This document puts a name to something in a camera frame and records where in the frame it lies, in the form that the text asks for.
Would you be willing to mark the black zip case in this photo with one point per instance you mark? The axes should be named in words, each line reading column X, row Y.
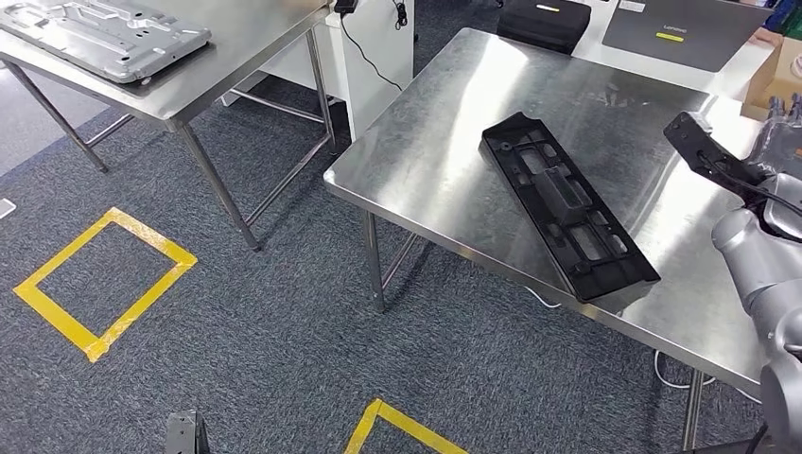
column 545, row 25

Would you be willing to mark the long black plastic part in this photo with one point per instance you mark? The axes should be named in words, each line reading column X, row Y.
column 564, row 207

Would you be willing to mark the white cabinet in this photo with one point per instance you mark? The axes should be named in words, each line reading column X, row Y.
column 395, row 56

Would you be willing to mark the yellow floor tape square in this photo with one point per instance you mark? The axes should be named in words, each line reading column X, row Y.
column 56, row 316
column 369, row 426

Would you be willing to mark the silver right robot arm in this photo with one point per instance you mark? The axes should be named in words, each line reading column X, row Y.
column 752, row 263

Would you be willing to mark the white floor plate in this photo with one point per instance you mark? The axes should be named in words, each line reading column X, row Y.
column 6, row 208

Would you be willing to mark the black power adapter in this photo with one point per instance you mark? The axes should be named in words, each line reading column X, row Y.
column 346, row 5

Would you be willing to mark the stainless steel workbench table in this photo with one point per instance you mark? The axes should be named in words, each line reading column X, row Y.
column 438, row 157

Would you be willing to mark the brown cardboard box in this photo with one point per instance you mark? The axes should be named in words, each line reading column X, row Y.
column 770, row 81

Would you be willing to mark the grey stamped metal panel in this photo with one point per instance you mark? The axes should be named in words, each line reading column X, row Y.
column 94, row 37

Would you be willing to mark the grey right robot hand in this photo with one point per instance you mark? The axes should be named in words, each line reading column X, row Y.
column 780, row 144

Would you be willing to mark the grey laptop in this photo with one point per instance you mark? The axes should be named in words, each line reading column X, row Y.
column 689, row 37

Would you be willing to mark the black right wrist camera bracket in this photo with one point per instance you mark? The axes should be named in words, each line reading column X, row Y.
column 708, row 153

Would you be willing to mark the dark left wrist camera bracket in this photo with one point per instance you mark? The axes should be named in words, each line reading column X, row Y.
column 185, row 435

